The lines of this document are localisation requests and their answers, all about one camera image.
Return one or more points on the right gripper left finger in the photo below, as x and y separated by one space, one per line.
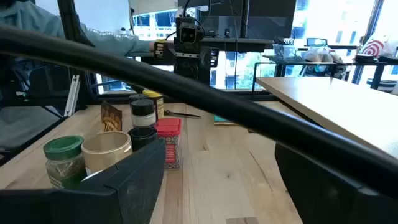
93 205

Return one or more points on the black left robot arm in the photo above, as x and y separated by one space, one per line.
192 76

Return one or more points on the green-lidded herb jar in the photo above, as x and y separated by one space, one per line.
63 149

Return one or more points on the teal cloth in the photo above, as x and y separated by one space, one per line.
222 119

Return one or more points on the small monitor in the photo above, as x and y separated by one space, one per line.
317 42

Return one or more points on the orange taco seasoning packet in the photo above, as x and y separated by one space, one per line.
111 119

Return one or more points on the black-lidded garlic powder jar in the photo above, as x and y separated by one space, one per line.
143 109

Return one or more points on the person's hand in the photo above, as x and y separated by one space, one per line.
152 46

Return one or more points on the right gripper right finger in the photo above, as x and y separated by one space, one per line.
335 202

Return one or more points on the black computer monitor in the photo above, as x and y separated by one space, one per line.
264 21

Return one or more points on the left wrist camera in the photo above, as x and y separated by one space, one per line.
188 34

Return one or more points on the cup with pens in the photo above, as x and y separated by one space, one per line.
286 51

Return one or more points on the white bag with red logo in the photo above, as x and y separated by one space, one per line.
373 48

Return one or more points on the clear plastic bags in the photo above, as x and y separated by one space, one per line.
320 54

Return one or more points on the black desk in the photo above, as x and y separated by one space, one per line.
242 43

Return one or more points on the black background table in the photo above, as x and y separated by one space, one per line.
382 60

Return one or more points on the tan-lidded furikake seasoning jar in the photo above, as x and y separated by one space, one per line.
105 149

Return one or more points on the black-lidded thyme leaves jar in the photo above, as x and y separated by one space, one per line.
138 97

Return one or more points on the wooden shelf with black legs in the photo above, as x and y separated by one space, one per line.
326 102

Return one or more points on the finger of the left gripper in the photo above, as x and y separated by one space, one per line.
163 53
211 56

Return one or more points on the white metal bar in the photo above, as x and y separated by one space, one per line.
73 93

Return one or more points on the black-lidded reddish spice jar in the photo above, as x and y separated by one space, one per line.
142 137

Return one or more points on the person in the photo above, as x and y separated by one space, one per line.
25 18

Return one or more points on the grey side table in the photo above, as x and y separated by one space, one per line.
25 124

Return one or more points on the yellow-lidded seasoning jar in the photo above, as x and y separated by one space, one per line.
152 93

